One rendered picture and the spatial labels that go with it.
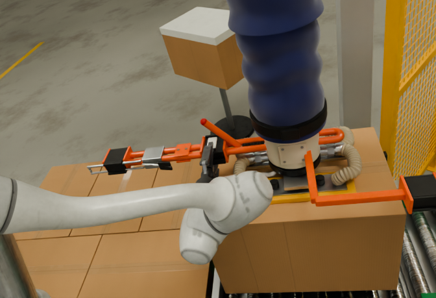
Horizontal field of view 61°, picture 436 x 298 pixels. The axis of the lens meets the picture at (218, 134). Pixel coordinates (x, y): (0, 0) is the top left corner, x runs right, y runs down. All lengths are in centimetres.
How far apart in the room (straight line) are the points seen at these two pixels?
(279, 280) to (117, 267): 82
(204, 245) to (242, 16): 55
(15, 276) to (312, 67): 88
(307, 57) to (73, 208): 63
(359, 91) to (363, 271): 118
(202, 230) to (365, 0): 146
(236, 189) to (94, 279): 120
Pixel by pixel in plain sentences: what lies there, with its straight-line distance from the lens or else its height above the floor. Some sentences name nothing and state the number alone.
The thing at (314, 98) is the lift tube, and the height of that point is 138.
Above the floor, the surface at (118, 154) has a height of 121.
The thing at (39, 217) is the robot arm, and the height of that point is 151.
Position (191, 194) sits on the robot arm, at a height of 140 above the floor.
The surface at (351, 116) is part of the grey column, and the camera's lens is 235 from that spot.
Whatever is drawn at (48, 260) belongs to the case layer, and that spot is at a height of 54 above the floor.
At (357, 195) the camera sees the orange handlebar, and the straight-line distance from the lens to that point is 101.
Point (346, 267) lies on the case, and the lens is 135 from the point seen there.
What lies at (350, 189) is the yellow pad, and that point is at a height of 108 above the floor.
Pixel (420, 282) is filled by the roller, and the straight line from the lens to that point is 165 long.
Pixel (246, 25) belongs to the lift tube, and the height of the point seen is 162.
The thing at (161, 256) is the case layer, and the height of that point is 54.
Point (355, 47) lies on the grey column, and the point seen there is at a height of 99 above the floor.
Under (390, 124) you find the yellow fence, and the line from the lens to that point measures 173.
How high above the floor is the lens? 195
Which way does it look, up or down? 36 degrees down
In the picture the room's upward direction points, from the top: 16 degrees counter-clockwise
